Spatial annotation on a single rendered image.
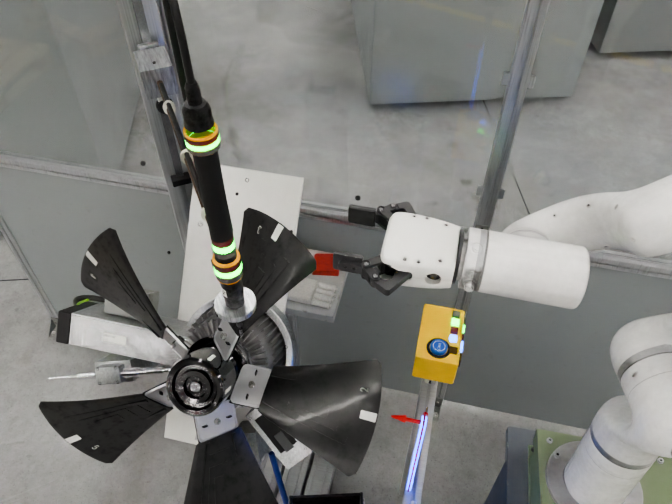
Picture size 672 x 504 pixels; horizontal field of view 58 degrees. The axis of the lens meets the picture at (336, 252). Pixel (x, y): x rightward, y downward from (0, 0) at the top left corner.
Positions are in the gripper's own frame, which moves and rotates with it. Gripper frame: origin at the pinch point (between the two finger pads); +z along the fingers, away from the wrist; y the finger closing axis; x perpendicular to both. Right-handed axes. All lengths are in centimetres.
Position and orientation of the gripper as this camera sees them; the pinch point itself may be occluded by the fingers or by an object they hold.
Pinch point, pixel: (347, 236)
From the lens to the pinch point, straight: 85.0
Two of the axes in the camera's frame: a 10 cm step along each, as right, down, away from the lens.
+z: -9.7, -1.8, 1.5
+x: 0.1, -6.7, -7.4
